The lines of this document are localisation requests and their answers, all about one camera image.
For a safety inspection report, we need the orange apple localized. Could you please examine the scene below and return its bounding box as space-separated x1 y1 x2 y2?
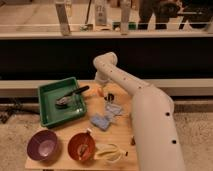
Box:
97 88 104 97

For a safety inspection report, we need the bunch of dark grapes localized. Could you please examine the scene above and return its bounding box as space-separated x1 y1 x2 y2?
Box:
130 136 135 146

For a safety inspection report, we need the red bowl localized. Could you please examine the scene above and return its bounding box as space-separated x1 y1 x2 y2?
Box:
67 133 95 162

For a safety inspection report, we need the small black round object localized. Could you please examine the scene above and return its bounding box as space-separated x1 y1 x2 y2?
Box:
104 93 115 102

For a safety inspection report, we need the purple bowl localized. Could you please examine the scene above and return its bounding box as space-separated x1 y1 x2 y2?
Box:
27 130 59 161

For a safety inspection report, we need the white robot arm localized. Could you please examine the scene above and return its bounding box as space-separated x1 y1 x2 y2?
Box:
93 52 186 171

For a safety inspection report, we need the banana peel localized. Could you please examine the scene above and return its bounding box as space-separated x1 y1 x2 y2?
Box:
94 144 128 163

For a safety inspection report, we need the green plastic tray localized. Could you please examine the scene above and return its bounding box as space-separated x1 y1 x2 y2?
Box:
38 77 89 128

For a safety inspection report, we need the blue sponge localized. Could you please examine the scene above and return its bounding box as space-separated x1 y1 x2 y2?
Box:
90 114 110 131

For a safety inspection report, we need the black handled spatula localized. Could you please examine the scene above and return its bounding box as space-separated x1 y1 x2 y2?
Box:
55 86 89 108

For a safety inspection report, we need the wooden board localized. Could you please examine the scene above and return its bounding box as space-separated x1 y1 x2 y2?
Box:
25 82 138 171

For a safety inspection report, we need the light blue cloth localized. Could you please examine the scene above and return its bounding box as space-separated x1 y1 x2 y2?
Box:
105 102 123 123

